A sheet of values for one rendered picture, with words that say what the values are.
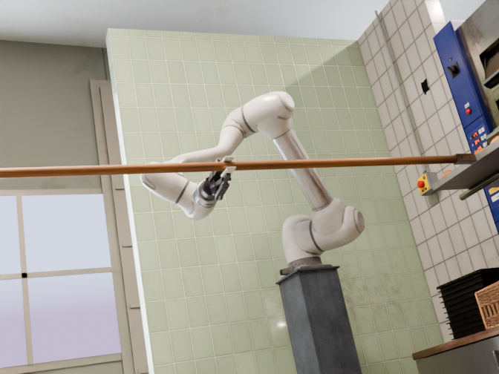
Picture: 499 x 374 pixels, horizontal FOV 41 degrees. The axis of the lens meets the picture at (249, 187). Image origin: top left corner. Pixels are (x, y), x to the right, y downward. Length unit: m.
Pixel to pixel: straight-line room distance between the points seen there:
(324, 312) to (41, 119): 3.03
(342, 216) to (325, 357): 0.60
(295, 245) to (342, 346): 0.48
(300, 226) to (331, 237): 0.16
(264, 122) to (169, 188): 0.58
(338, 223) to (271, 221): 0.73
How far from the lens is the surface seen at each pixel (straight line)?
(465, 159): 2.62
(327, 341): 2.87
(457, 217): 3.62
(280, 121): 2.74
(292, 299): 2.95
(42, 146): 5.12
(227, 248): 3.40
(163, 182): 2.37
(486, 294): 2.76
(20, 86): 5.35
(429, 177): 3.69
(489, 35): 3.46
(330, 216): 2.87
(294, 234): 2.99
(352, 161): 2.34
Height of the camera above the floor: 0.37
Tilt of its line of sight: 20 degrees up
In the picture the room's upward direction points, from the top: 11 degrees counter-clockwise
